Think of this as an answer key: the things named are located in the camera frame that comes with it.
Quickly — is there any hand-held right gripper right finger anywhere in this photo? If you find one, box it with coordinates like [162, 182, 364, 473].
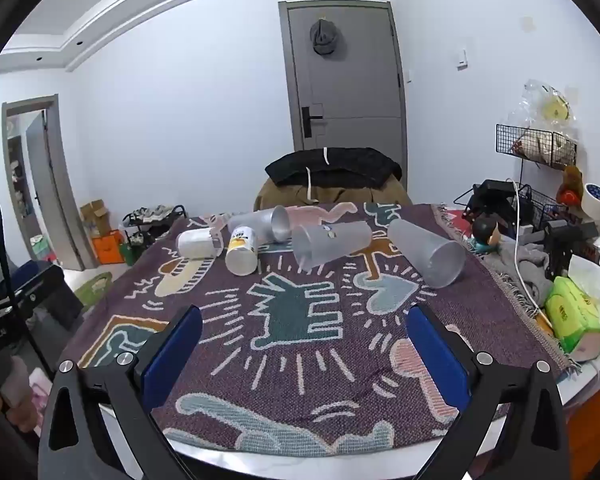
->
[406, 303, 572, 480]

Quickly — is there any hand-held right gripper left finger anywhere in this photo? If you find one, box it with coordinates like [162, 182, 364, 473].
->
[39, 304, 204, 480]

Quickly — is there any large frosted grey cup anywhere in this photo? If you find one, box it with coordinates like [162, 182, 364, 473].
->
[387, 218, 467, 289]

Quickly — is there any white cup with lid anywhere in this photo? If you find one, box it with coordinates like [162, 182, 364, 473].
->
[176, 227, 225, 260]

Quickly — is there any white cup with yellow print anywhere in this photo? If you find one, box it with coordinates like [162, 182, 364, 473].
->
[225, 225, 260, 276]

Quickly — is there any clear cup with sticker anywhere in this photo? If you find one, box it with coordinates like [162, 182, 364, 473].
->
[292, 220, 373, 270]

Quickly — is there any small frosted grey cup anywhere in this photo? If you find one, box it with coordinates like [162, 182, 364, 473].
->
[227, 205, 292, 244]

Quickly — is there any person's left hand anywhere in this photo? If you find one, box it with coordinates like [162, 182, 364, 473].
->
[0, 355, 40, 433]

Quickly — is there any orange box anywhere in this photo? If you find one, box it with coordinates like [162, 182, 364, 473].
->
[90, 229, 126, 265]

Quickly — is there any grey cloth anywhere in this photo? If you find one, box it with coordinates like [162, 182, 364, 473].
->
[484, 241, 554, 307]

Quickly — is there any printed woven blanket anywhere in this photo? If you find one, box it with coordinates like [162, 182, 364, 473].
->
[75, 202, 581, 458]

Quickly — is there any black shoe rack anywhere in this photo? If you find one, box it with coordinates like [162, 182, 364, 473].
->
[122, 204, 189, 264]

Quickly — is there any small doll figure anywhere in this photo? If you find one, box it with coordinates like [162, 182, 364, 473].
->
[471, 211, 507, 257]

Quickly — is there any green tissue pack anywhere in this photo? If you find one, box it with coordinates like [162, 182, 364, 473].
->
[544, 275, 600, 357]

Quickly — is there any cardboard box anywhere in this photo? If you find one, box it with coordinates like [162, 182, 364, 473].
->
[79, 199, 112, 239]

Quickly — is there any grey open door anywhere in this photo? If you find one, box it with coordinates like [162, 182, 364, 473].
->
[1, 94, 99, 272]

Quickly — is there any black desk device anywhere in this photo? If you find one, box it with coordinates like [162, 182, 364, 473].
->
[544, 219, 599, 282]

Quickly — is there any white paper tissue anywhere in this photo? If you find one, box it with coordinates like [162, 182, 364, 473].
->
[567, 254, 600, 312]

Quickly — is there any brown chair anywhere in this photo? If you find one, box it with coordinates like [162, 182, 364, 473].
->
[253, 176, 414, 212]

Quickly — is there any brown plush toy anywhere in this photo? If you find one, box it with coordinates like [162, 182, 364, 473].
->
[556, 164, 585, 206]

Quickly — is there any black jacket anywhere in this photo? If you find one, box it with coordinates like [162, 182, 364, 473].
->
[264, 147, 403, 187]

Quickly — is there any white tape roll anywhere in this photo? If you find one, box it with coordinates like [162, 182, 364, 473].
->
[579, 183, 600, 224]

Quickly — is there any black door lock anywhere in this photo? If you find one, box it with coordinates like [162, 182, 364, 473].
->
[302, 104, 325, 139]

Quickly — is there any clear plastic bag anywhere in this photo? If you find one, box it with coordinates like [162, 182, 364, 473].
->
[509, 78, 579, 134]

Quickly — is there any grey hat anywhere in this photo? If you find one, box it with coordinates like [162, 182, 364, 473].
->
[309, 18, 342, 57]

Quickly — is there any white cable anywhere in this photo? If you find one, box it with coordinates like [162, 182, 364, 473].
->
[511, 179, 557, 332]

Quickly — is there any black wire desk basket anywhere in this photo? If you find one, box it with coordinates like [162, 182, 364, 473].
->
[453, 179, 567, 242]

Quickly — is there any black wire wall basket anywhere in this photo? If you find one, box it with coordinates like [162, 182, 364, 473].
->
[495, 123, 579, 171]

